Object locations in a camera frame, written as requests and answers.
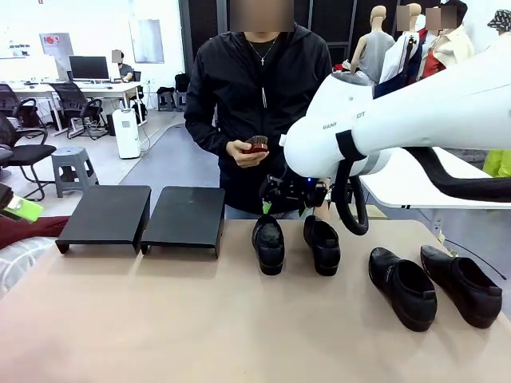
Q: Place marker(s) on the grey plastic stool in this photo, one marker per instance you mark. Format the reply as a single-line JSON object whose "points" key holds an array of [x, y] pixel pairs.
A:
{"points": [[72, 157]]}

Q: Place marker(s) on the mannequin in cream jacket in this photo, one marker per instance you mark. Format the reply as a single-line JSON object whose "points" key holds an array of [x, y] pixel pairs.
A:
{"points": [[455, 44]]}

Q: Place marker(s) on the person in black jacket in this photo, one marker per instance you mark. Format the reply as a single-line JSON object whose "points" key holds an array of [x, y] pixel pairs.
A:
{"points": [[255, 99]]}

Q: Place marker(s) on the person right hand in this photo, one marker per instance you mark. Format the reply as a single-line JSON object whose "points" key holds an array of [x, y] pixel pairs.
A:
{"points": [[239, 157]]}

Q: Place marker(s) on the mannequin in white navy jacket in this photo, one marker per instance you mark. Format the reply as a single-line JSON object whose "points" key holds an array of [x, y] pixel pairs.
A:
{"points": [[395, 60]]}

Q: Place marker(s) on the black tripod pole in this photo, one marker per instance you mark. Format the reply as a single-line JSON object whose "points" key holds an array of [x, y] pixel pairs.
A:
{"points": [[410, 52]]}

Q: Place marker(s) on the small dark stool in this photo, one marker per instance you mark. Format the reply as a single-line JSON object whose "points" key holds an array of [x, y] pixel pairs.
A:
{"points": [[181, 101], [166, 101]]}

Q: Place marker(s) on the black metal shoe stand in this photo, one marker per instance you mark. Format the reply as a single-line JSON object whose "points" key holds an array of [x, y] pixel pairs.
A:
{"points": [[185, 217], [108, 215]]}

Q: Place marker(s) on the seated person in dark shirt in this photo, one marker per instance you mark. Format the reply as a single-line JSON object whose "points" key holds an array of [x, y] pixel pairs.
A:
{"points": [[125, 72]]}

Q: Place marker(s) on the black bag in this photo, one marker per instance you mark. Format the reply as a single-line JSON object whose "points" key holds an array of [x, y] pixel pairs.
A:
{"points": [[165, 90]]}

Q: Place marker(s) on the black computer tower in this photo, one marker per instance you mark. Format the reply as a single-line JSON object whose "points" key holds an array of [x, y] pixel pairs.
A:
{"points": [[110, 125]]}

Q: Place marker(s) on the grey wall poster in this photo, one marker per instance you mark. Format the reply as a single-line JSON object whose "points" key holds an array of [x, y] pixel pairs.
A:
{"points": [[56, 44]]}

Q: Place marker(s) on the person right forearm black sleeve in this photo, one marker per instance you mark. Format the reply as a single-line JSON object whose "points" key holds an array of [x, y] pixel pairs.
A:
{"points": [[207, 159]]}

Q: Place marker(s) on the black leather loafer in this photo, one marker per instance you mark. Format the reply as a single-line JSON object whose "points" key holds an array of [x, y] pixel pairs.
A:
{"points": [[268, 247], [323, 249]]}

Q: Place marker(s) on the black computer monitor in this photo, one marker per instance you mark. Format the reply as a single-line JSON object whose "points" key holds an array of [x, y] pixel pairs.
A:
{"points": [[88, 67]]}

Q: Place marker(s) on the mannequin in grey tank top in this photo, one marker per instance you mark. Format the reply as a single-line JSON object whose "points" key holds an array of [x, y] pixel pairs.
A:
{"points": [[375, 48]]}

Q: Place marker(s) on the dark red cloth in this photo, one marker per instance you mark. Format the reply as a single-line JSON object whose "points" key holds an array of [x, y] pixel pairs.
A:
{"points": [[40, 231]]}

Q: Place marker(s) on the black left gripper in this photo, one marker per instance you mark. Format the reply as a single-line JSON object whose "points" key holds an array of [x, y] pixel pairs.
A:
{"points": [[6, 196]]}

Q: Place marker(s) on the white quilted cloth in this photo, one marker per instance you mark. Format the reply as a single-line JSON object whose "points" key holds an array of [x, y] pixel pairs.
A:
{"points": [[16, 263]]}

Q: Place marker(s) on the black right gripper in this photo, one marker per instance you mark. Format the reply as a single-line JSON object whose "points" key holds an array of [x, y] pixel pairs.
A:
{"points": [[293, 191]]}

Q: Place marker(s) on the white office desk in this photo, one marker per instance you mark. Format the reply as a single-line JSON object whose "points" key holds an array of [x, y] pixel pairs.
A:
{"points": [[104, 87]]}

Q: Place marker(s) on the wooden shoe brush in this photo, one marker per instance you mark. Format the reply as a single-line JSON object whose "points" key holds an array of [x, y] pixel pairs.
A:
{"points": [[257, 143]]}

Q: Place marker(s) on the black backpack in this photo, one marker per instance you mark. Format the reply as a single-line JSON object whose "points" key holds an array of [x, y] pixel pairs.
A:
{"points": [[183, 83]]}

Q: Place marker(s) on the frosted wall panel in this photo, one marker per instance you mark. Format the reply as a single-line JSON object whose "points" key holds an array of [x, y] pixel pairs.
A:
{"points": [[146, 40]]}

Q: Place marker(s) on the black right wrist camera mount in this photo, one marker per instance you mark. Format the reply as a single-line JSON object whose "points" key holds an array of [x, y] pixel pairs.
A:
{"points": [[323, 191]]}

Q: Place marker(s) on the white air purifier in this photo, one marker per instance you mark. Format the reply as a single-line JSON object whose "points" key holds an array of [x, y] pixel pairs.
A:
{"points": [[127, 135]]}

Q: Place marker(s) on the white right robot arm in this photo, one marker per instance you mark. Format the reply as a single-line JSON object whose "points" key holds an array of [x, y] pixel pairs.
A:
{"points": [[399, 115]]}

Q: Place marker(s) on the white wall paper sheet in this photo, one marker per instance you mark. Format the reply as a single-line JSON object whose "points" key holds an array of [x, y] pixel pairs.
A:
{"points": [[19, 48]]}

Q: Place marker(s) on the black leather ankle shoe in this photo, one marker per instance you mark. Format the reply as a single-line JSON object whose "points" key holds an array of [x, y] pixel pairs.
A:
{"points": [[393, 279], [451, 275]]}

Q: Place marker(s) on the neon yellow garment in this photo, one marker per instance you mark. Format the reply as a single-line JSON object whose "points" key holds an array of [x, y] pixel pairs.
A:
{"points": [[497, 163]]}

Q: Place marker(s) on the white work table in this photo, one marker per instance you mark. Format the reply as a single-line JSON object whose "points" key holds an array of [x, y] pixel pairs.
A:
{"points": [[399, 191]]}

